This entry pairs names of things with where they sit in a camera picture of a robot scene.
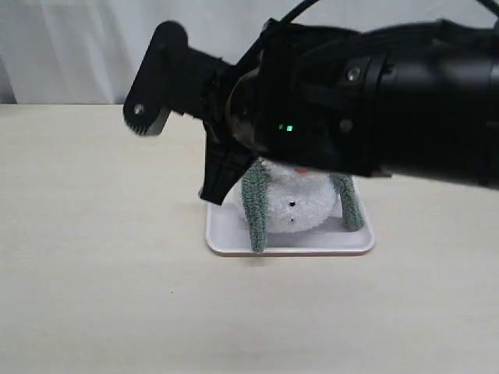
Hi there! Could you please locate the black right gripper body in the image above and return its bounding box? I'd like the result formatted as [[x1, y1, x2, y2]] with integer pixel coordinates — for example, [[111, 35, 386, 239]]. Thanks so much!
[[202, 24, 386, 175]]

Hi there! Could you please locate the green fuzzy scarf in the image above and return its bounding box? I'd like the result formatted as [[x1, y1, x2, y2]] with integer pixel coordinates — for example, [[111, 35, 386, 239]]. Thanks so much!
[[233, 158, 365, 253]]

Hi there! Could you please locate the white rectangular plastic tray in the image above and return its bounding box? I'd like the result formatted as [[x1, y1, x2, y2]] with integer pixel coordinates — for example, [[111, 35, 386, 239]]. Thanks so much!
[[206, 182, 375, 256]]

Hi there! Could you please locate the white plush snowman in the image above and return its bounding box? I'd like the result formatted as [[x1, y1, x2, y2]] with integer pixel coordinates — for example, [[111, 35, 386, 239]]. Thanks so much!
[[233, 158, 338, 235]]

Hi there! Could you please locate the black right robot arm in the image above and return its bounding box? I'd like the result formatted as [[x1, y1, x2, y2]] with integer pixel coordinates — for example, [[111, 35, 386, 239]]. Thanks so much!
[[200, 20, 498, 204]]

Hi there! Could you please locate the white backdrop curtain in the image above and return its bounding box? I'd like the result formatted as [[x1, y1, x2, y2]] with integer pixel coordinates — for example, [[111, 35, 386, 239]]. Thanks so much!
[[0, 0, 499, 106]]

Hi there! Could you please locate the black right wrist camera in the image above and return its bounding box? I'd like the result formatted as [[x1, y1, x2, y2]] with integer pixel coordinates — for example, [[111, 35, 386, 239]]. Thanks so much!
[[122, 20, 231, 136]]

